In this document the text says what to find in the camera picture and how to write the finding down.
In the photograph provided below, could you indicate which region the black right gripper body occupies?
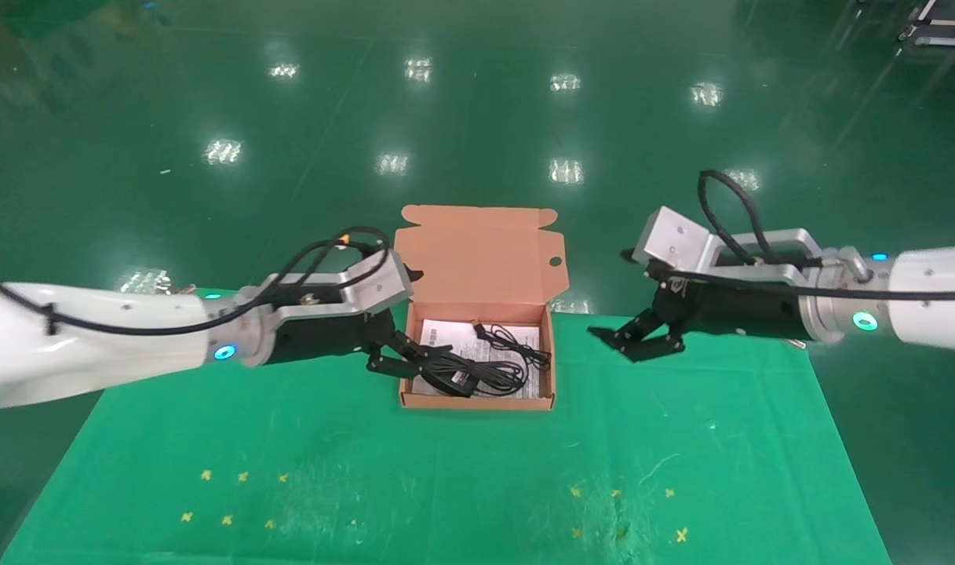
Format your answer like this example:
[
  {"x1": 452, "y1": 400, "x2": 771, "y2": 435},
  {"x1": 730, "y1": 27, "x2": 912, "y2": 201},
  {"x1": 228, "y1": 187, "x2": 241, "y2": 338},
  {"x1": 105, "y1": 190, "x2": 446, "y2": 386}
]
[{"x1": 653, "y1": 274, "x2": 808, "y2": 341}]

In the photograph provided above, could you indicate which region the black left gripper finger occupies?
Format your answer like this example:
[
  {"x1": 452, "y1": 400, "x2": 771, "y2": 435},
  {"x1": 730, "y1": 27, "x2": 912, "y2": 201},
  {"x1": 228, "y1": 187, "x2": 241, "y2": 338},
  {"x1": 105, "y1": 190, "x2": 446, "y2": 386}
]
[
  {"x1": 366, "y1": 354, "x2": 424, "y2": 377},
  {"x1": 385, "y1": 329, "x2": 451, "y2": 372}
]

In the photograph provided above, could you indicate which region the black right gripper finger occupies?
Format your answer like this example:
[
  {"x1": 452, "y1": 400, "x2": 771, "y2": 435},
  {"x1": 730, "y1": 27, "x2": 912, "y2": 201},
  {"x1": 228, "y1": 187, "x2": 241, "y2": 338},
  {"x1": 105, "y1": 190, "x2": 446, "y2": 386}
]
[
  {"x1": 587, "y1": 309, "x2": 667, "y2": 347},
  {"x1": 618, "y1": 333, "x2": 687, "y2": 364}
]

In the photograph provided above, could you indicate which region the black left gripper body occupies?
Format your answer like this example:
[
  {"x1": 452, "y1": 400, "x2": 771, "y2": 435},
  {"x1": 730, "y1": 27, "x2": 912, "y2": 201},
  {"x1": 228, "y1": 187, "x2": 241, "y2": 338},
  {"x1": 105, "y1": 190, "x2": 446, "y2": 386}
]
[{"x1": 265, "y1": 309, "x2": 401, "y2": 366}]

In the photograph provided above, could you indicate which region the black USB mouse cord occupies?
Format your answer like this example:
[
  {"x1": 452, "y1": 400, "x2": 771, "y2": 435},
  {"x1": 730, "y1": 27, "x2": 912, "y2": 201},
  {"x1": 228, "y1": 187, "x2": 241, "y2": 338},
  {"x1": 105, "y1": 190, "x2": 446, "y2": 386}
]
[{"x1": 426, "y1": 319, "x2": 554, "y2": 399}]

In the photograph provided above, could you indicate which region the black data cable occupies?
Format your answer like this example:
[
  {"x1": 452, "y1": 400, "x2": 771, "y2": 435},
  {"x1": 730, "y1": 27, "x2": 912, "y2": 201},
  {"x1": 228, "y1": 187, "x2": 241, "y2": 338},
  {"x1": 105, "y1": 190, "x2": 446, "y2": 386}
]
[{"x1": 413, "y1": 344, "x2": 530, "y2": 396}]

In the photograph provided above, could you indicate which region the open brown cardboard box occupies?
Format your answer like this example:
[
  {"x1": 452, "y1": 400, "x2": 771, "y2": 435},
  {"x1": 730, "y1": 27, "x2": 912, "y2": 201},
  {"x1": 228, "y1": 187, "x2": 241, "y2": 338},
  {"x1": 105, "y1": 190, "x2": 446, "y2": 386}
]
[{"x1": 388, "y1": 206, "x2": 570, "y2": 411}]

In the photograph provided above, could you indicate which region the white printed instruction sheet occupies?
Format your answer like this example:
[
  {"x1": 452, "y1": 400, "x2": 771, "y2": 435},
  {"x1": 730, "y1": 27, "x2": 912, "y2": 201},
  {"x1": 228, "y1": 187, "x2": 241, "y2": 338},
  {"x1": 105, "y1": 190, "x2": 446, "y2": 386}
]
[{"x1": 410, "y1": 319, "x2": 541, "y2": 399}]

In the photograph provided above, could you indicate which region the green table mat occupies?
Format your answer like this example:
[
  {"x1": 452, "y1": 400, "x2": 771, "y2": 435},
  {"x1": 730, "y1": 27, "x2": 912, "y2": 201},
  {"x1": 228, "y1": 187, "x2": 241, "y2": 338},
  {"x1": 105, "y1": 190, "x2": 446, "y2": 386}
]
[{"x1": 0, "y1": 288, "x2": 894, "y2": 565}]

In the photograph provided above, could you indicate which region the white wheeled metal cart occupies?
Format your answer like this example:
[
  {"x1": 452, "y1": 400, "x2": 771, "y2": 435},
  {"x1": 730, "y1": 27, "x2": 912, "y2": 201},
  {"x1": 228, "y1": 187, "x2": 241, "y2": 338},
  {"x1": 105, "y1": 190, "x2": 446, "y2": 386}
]
[{"x1": 899, "y1": 0, "x2": 955, "y2": 49}]

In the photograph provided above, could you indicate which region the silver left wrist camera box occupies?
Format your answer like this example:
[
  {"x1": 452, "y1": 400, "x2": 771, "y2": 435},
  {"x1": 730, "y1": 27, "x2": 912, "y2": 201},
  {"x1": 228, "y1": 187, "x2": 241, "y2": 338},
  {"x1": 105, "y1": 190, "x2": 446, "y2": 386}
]
[{"x1": 238, "y1": 250, "x2": 414, "y2": 326}]

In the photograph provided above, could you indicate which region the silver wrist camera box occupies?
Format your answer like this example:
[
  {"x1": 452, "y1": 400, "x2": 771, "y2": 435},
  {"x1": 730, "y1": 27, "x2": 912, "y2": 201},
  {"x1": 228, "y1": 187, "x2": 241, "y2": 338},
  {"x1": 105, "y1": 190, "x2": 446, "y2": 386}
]
[
  {"x1": 238, "y1": 250, "x2": 414, "y2": 326},
  {"x1": 622, "y1": 206, "x2": 827, "y2": 287}
]

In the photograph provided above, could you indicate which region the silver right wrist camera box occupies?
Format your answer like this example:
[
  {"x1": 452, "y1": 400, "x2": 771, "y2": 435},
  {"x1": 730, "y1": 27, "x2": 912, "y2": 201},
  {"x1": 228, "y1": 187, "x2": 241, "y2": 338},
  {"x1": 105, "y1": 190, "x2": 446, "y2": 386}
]
[{"x1": 622, "y1": 206, "x2": 827, "y2": 287}]

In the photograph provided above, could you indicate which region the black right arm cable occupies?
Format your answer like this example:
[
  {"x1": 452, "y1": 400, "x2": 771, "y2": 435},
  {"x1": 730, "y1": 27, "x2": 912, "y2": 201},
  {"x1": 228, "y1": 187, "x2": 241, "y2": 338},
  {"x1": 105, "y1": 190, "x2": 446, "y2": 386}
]
[{"x1": 669, "y1": 169, "x2": 955, "y2": 302}]

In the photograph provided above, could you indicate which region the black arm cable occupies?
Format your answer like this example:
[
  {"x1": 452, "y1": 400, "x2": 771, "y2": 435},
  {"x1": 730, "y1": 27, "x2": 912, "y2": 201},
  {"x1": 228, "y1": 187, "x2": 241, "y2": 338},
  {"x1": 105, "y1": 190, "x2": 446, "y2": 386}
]
[
  {"x1": 669, "y1": 169, "x2": 955, "y2": 302},
  {"x1": 0, "y1": 226, "x2": 392, "y2": 337}
]

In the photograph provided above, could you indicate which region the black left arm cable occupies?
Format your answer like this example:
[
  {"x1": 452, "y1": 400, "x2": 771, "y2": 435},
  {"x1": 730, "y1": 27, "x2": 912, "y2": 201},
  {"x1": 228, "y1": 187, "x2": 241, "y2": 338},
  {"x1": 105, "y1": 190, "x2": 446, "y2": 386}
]
[{"x1": 0, "y1": 226, "x2": 392, "y2": 337}]

